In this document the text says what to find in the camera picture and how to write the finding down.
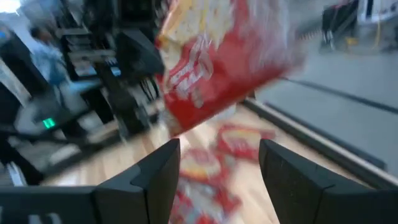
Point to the person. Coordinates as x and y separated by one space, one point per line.
46 59

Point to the black equipment cart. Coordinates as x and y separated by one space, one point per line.
339 21

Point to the red popcorn bag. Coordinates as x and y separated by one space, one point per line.
224 68
239 143
202 202
199 165

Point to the black table edge rail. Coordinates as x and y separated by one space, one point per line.
311 137

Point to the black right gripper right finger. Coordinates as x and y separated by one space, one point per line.
298 193

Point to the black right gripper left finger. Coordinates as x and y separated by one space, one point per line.
149 186

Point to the black shelf rack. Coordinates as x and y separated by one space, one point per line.
81 53

